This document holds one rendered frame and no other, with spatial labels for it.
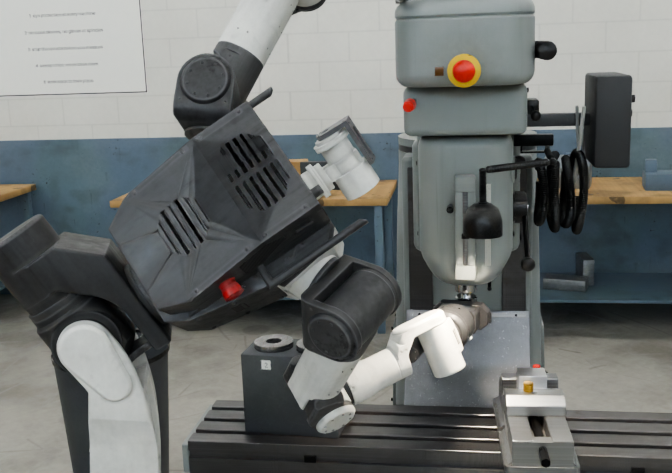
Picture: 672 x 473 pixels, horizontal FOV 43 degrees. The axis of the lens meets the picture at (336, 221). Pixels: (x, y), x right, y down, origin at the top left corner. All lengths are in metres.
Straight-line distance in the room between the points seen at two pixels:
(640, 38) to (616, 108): 4.08
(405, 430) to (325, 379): 0.56
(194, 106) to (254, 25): 0.19
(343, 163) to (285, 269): 0.22
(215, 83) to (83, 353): 0.48
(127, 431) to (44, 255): 0.32
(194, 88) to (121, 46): 5.09
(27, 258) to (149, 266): 0.20
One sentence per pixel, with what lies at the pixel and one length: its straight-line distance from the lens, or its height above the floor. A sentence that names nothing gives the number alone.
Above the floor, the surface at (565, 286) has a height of 0.26.
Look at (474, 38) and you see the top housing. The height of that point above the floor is 1.82.
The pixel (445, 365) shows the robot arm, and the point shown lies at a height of 1.21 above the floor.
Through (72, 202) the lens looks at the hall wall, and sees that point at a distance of 6.80.
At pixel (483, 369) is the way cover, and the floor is 0.98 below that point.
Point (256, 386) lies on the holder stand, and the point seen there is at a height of 1.07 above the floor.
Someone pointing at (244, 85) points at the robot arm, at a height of 1.75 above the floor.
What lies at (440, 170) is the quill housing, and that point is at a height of 1.56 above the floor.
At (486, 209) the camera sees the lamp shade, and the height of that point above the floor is 1.51.
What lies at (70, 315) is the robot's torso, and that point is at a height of 1.41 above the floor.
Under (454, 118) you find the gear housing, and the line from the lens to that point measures 1.71.
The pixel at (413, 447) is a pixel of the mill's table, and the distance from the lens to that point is 1.93.
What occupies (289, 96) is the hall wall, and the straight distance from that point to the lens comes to 6.17.
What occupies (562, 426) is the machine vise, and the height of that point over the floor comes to 1.03.
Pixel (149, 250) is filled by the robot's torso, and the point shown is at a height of 1.52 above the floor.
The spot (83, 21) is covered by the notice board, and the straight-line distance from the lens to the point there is 6.63.
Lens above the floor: 1.81
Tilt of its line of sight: 11 degrees down
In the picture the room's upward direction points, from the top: 2 degrees counter-clockwise
